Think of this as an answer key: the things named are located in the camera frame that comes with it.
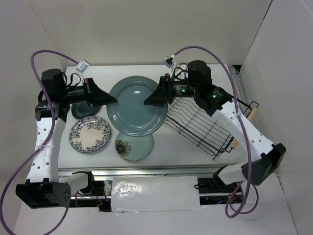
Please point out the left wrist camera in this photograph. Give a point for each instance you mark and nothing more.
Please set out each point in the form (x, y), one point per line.
(82, 66)

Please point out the light teal flower plate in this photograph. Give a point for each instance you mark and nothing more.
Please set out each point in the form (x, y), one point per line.
(133, 148)

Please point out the blue floral white plate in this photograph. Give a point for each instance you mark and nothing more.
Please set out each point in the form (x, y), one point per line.
(89, 134)

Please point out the white foil cover panel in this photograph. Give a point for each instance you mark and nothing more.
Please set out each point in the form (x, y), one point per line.
(154, 194)

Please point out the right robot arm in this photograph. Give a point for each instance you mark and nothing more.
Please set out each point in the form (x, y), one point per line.
(263, 156)

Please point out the black wire dish rack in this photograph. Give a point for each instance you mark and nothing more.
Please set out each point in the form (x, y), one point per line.
(192, 122)

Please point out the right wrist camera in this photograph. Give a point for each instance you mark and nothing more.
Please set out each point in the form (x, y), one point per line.
(169, 62)

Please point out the wooden rack handle near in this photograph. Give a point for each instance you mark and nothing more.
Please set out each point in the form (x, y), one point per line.
(234, 144)

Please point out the wooden rack handle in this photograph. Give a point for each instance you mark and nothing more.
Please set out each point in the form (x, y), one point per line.
(234, 144)
(252, 114)

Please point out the aluminium table rail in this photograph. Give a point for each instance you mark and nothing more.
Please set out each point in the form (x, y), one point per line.
(146, 171)

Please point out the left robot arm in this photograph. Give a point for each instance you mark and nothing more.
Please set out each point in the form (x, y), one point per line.
(42, 188)

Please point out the dark blue plate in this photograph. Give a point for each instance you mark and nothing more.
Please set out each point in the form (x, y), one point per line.
(82, 110)

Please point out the wooden rack handle far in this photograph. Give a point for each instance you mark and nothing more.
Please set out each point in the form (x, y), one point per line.
(252, 114)

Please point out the large grey-blue plate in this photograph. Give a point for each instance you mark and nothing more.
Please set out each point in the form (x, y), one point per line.
(129, 115)

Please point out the aluminium frame right side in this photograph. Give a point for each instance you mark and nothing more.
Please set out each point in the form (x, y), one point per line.
(239, 84)

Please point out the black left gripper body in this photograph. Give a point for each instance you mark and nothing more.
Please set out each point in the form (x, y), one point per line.
(78, 93)

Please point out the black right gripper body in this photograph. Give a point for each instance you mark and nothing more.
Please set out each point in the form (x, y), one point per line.
(178, 88)

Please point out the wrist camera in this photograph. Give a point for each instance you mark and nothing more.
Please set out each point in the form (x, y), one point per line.
(82, 66)
(169, 62)

